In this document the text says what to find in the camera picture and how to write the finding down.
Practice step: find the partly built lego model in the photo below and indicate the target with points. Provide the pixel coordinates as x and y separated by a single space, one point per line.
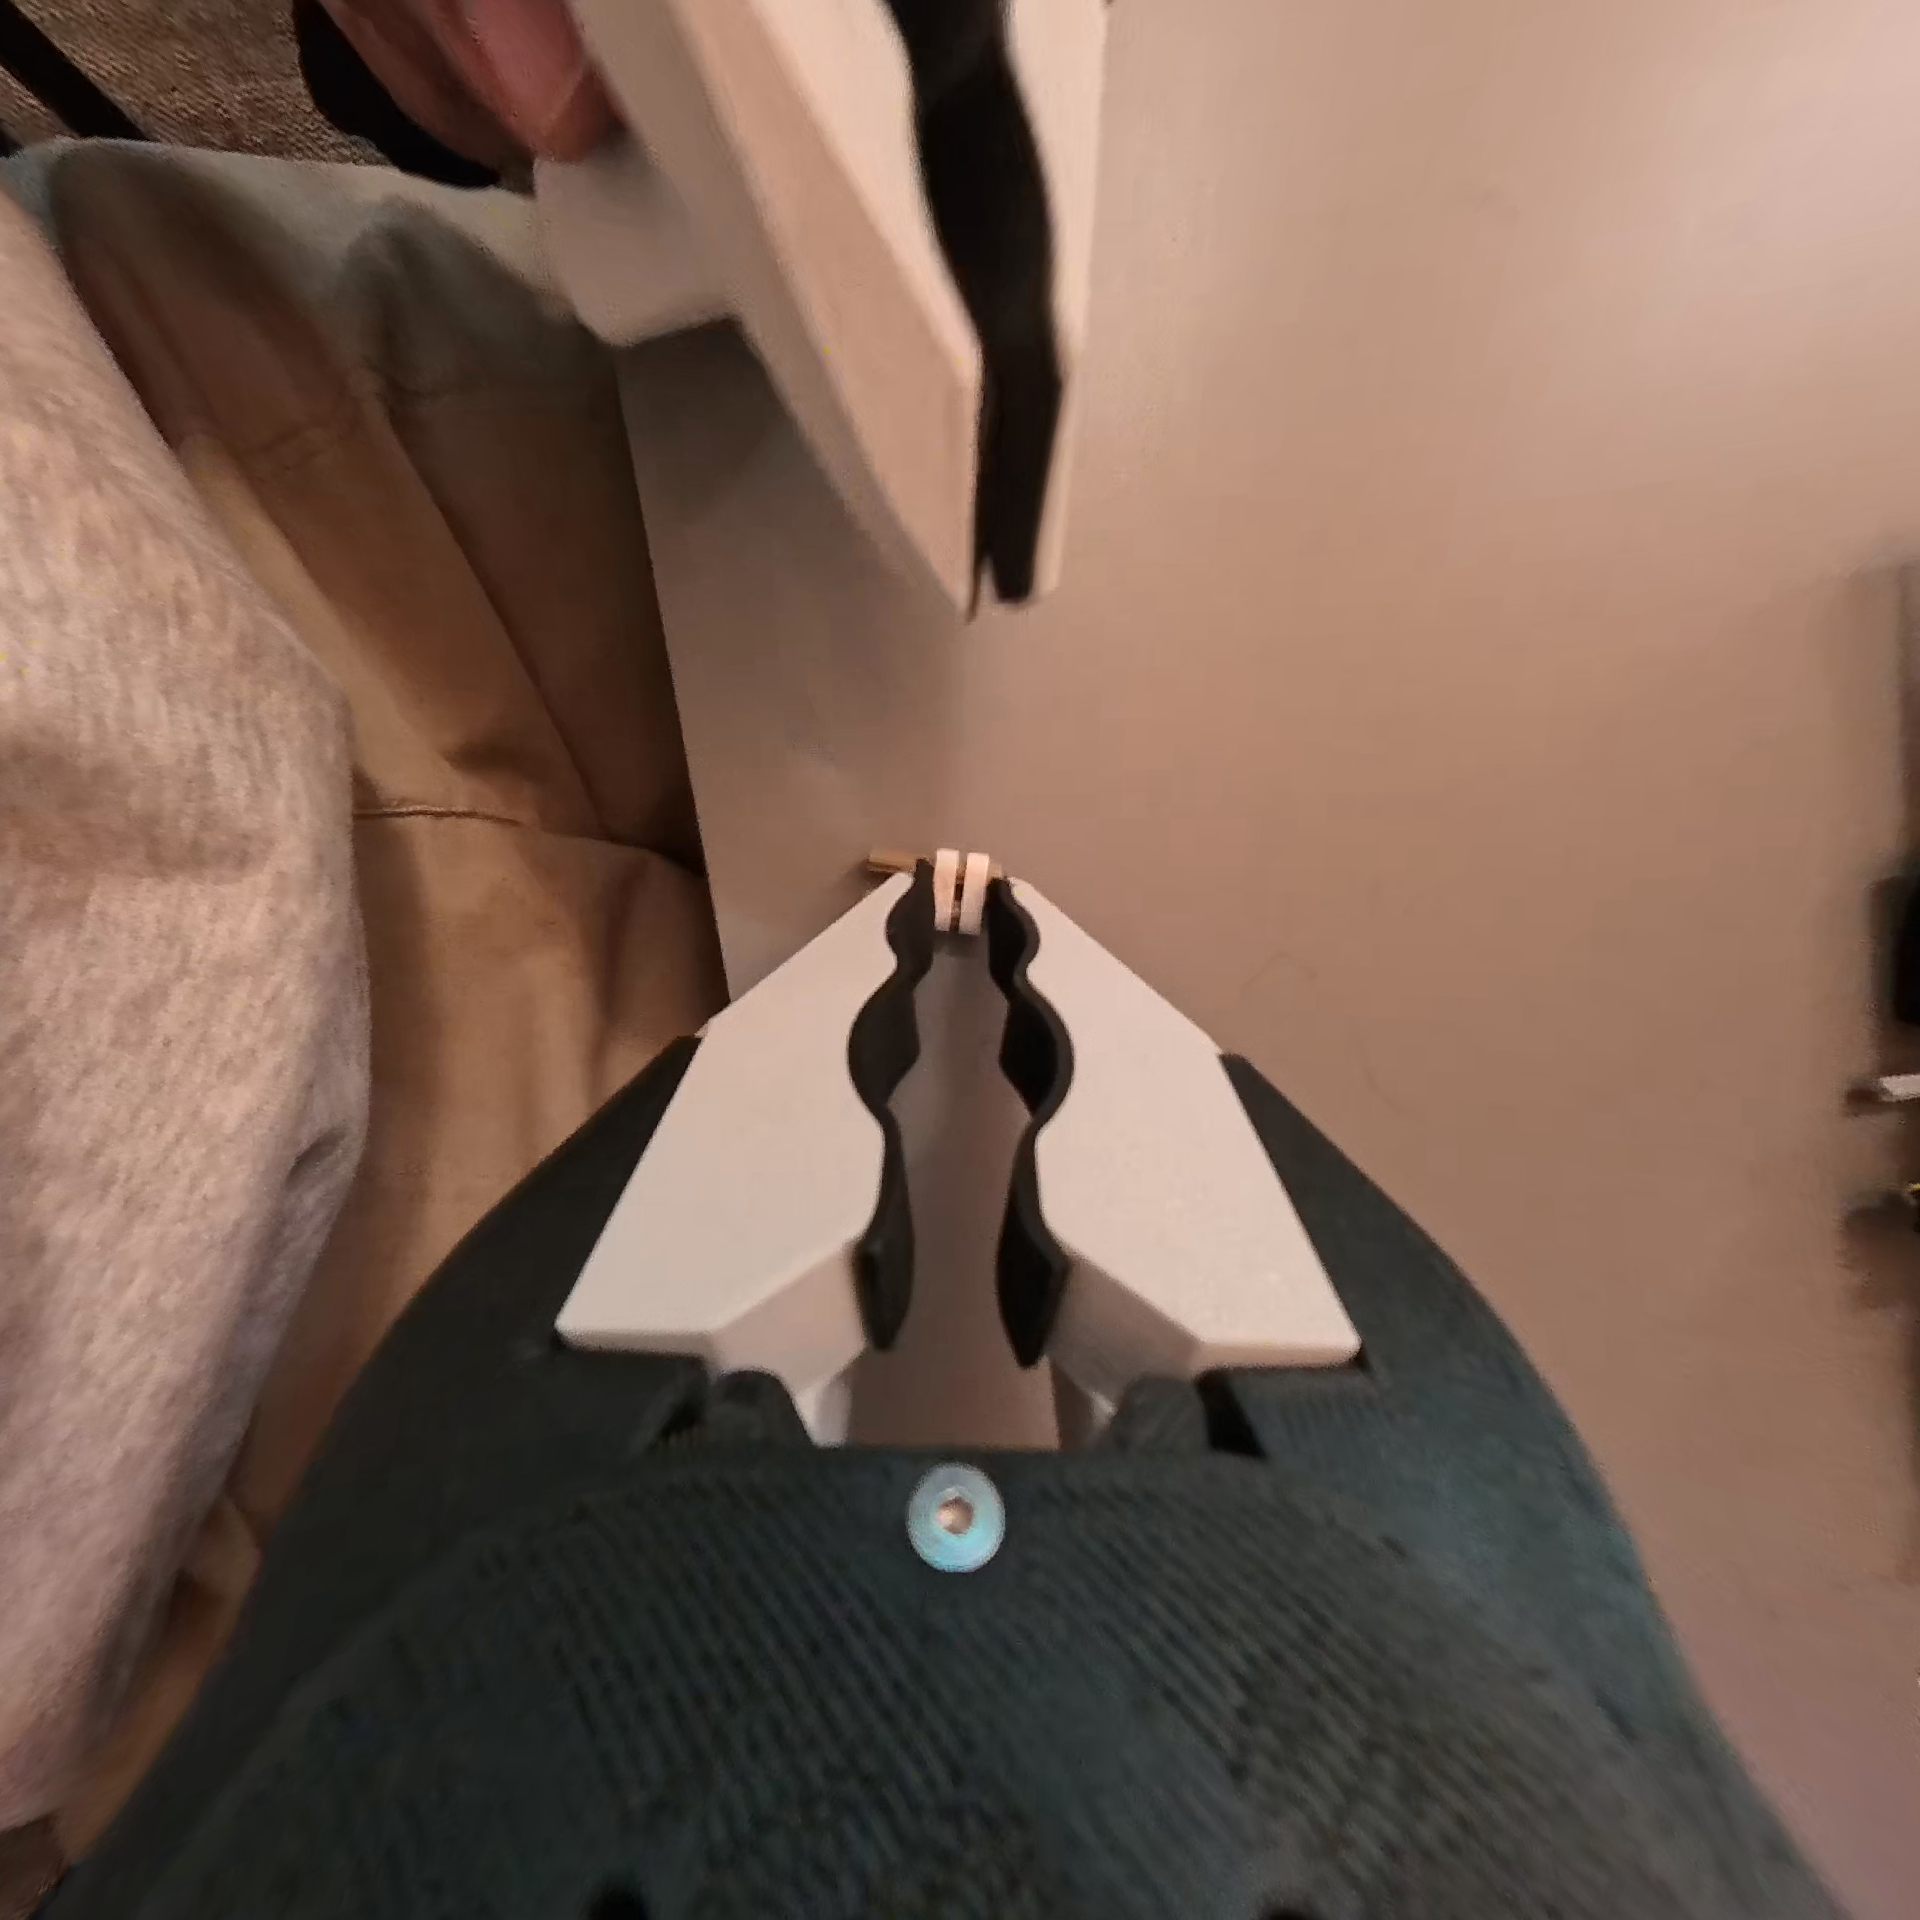
1898 944

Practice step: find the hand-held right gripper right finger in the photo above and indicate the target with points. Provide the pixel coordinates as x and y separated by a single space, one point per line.
1184 1201

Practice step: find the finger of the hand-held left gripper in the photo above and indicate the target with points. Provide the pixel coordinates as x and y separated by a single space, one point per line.
1082 151
810 225

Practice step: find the tan lego axle white connectors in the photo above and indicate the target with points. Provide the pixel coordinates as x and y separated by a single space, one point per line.
960 893

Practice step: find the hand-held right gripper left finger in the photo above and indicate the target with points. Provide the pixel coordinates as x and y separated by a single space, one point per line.
751 1201

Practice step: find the person's left hand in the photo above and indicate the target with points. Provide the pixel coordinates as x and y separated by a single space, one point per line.
510 61

